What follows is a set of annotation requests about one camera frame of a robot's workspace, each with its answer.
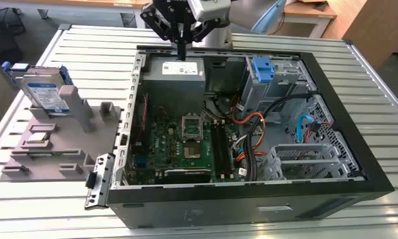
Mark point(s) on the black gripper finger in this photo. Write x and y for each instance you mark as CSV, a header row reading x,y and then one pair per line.
x,y
203,32
159,30

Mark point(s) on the hard disk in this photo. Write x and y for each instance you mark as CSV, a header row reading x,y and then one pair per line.
x,y
44,95

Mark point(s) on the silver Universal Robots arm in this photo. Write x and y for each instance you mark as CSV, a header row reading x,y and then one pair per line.
x,y
219,35

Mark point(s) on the silver disk bay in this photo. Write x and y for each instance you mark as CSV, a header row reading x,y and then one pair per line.
x,y
305,163

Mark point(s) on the blue plastic drive latch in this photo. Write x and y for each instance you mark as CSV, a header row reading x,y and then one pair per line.
x,y
264,72

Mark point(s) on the grey power supply unit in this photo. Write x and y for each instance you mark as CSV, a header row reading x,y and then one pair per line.
x,y
172,92

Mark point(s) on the silver optical drive cage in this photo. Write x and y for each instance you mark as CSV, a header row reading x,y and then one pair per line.
x,y
285,82

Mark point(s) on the green motherboard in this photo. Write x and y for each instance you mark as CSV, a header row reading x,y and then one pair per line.
x,y
160,140

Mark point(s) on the black mesh bin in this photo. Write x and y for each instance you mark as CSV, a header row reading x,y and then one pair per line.
x,y
4,22

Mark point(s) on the black RAM slot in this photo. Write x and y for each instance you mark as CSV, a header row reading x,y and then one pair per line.
x,y
227,149
217,149

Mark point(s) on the CPU socket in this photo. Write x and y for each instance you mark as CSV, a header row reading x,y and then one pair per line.
x,y
193,152

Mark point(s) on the grey parts rack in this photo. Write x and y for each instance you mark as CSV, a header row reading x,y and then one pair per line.
x,y
72,142

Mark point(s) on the wooden cabinet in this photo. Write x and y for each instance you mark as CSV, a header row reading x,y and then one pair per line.
x,y
378,30

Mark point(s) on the silver CPU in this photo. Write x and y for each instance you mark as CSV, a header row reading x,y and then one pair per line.
x,y
40,137

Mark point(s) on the black graphics card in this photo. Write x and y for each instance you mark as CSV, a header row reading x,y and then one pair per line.
x,y
185,175

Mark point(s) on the green RAM stick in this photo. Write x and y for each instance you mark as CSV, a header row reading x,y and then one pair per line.
x,y
53,154

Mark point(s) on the black PC case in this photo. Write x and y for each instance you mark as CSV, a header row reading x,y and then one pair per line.
x,y
219,206

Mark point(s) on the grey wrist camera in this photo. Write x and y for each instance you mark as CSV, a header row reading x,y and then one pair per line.
x,y
209,11

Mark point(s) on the wooden desk white frame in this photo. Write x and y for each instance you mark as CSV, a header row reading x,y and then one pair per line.
x,y
305,12
85,2

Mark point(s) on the metal expansion slot bracket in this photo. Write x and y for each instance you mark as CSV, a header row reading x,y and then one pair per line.
x,y
101,179

